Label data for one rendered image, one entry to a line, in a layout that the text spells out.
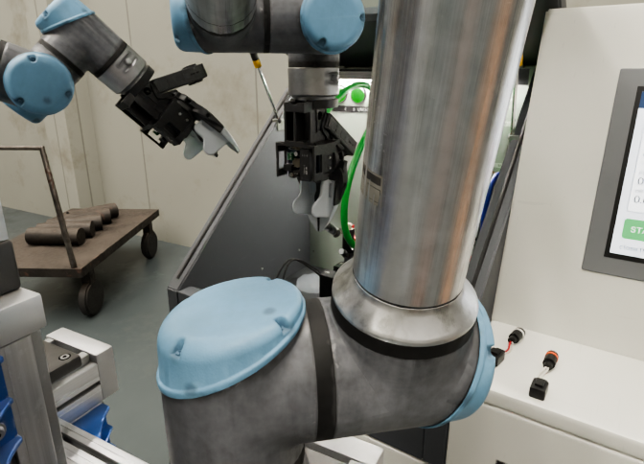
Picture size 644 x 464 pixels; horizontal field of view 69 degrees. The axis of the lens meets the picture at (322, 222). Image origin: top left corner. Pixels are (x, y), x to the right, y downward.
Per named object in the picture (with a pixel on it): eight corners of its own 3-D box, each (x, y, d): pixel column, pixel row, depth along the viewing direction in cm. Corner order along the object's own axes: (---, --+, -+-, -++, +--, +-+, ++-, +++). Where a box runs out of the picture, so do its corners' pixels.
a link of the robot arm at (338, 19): (272, 53, 53) (264, 56, 63) (369, 54, 55) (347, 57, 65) (270, -25, 50) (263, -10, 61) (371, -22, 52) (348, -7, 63)
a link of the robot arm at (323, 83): (307, 68, 74) (352, 67, 70) (308, 98, 76) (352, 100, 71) (277, 67, 68) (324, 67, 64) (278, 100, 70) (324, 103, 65)
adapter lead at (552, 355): (543, 402, 69) (545, 390, 69) (527, 396, 71) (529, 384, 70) (559, 362, 79) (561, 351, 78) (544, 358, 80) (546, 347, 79)
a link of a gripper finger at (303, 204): (287, 235, 76) (286, 178, 73) (308, 225, 81) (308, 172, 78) (303, 239, 74) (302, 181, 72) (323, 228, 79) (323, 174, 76)
